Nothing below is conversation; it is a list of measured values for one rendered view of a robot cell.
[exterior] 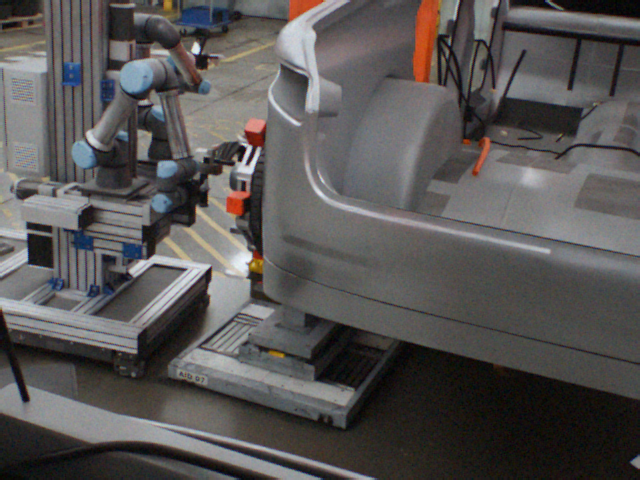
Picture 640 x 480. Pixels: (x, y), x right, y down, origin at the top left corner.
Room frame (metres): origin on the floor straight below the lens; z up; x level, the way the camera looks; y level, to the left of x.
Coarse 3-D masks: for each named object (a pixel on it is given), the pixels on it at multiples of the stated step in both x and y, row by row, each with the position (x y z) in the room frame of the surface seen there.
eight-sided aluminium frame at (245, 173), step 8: (248, 152) 3.33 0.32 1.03; (256, 152) 3.33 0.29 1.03; (248, 160) 3.32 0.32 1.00; (256, 160) 3.30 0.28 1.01; (240, 168) 3.28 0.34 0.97; (248, 168) 3.28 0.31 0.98; (240, 176) 3.27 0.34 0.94; (248, 176) 3.26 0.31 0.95; (240, 184) 3.27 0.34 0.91; (248, 184) 3.26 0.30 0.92; (248, 192) 3.26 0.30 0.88; (240, 216) 3.28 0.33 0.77; (248, 216) 3.26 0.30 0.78; (240, 224) 3.27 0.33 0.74; (248, 224) 3.26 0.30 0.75; (240, 232) 3.32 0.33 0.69; (248, 232) 3.31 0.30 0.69; (248, 240) 3.36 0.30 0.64
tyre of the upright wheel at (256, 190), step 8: (264, 144) 3.29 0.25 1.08; (256, 168) 3.22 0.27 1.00; (256, 176) 3.21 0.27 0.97; (256, 184) 3.19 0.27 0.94; (256, 192) 3.19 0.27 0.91; (256, 200) 3.18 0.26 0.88; (256, 208) 3.18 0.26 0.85; (256, 216) 3.18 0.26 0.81; (256, 224) 3.19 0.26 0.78; (256, 232) 3.20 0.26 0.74; (256, 240) 3.22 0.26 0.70; (256, 248) 3.24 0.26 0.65
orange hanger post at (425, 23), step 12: (432, 0) 5.76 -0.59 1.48; (420, 12) 5.78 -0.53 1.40; (432, 12) 5.78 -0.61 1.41; (420, 24) 5.78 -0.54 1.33; (432, 24) 5.81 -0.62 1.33; (420, 36) 5.77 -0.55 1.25; (432, 36) 5.85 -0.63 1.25; (420, 48) 5.77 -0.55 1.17; (432, 48) 5.88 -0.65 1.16; (420, 60) 5.77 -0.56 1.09; (420, 72) 5.76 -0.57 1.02
